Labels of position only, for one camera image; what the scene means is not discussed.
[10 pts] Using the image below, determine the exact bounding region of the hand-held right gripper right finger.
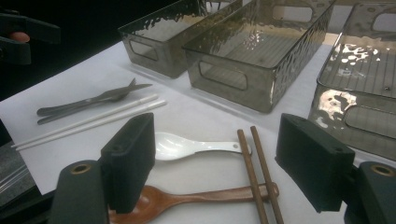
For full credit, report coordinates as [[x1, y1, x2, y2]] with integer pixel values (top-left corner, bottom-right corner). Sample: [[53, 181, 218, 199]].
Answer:
[[275, 113, 356, 214]]

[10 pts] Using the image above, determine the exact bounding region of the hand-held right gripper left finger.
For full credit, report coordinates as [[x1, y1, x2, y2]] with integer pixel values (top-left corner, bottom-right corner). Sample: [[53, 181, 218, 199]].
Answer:
[[100, 112, 157, 215]]

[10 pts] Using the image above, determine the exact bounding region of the white ceramic spoon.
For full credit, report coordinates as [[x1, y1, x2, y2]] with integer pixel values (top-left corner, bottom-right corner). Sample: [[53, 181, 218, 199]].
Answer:
[[154, 132, 252, 161]]

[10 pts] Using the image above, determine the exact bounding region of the brown wooden chopstick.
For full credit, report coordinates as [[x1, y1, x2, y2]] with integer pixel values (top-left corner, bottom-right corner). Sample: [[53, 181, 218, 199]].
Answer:
[[250, 125, 285, 224], [236, 129, 270, 224]]

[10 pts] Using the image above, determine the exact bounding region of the brown wooden spoon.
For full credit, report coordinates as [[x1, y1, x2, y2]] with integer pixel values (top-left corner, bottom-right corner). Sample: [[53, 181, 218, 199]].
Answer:
[[108, 182, 280, 224]]

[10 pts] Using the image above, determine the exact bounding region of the steel fork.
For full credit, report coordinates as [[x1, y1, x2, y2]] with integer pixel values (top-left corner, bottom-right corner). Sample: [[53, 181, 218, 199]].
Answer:
[[36, 77, 138, 126]]

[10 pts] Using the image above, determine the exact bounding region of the smoky clear plastic bin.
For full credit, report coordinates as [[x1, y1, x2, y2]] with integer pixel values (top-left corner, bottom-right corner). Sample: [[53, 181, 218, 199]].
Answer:
[[307, 3, 396, 161], [182, 0, 336, 114], [118, 0, 244, 78]]

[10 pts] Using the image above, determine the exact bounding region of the aluminium floor rail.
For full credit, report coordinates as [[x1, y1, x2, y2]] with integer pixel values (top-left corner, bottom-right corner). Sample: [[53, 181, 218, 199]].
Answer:
[[0, 163, 35, 194]]

